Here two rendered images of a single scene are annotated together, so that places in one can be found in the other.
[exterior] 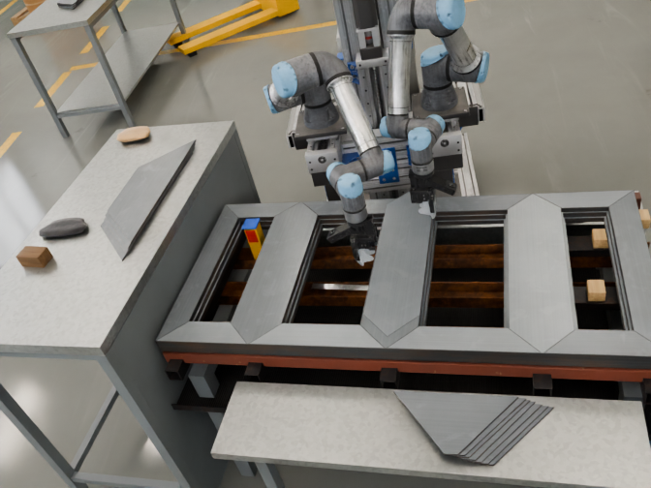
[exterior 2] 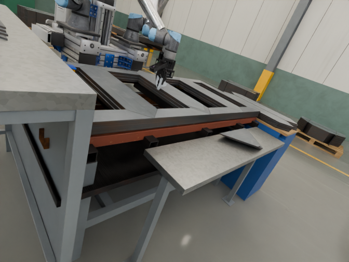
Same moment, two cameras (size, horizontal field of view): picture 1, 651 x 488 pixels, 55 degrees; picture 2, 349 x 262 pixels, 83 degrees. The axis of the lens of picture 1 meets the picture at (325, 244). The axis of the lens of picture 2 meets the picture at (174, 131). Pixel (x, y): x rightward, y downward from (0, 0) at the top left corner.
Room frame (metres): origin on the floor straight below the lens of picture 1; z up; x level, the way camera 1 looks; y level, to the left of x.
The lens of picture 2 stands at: (1.06, 1.06, 1.22)
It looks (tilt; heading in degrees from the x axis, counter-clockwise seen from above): 25 degrees down; 287
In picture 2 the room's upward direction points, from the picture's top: 20 degrees clockwise
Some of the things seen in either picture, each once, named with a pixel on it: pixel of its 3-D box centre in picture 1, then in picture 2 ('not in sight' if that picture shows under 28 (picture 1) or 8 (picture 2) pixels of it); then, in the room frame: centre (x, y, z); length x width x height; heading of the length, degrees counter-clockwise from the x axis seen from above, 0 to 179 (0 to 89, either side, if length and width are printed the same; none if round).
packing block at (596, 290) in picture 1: (596, 289); not in sight; (1.32, -0.79, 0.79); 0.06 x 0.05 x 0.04; 159
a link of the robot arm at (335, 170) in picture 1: (345, 176); (159, 36); (1.74, -0.12, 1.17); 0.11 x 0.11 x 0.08; 10
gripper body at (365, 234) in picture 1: (361, 231); (166, 67); (1.63, -0.13, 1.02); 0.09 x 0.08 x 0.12; 69
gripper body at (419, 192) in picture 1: (422, 184); (163, 60); (1.80, -0.39, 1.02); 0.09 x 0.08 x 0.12; 69
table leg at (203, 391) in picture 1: (227, 423); (78, 214); (1.54, 0.55, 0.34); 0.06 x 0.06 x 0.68; 69
